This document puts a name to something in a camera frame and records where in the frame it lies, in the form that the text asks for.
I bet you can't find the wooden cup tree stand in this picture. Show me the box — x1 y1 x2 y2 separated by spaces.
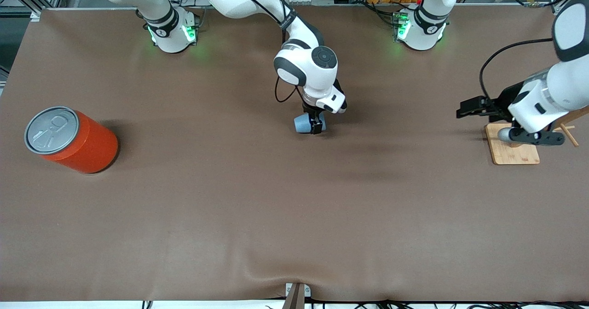
485 107 589 166

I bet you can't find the grey table edge bracket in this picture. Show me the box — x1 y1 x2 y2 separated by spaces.
282 282 312 309

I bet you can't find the light blue plastic cup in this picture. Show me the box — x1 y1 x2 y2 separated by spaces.
294 114 327 134

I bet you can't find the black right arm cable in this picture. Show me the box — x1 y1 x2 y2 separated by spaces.
182 0 304 103

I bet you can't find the orange can with silver lid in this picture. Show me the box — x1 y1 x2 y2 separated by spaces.
24 106 119 175

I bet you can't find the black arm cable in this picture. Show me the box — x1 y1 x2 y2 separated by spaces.
479 38 555 100
182 0 304 103

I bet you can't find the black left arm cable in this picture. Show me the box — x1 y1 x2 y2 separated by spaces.
479 38 555 100

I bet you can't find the table cover sheet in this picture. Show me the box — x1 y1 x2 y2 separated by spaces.
0 5 589 303

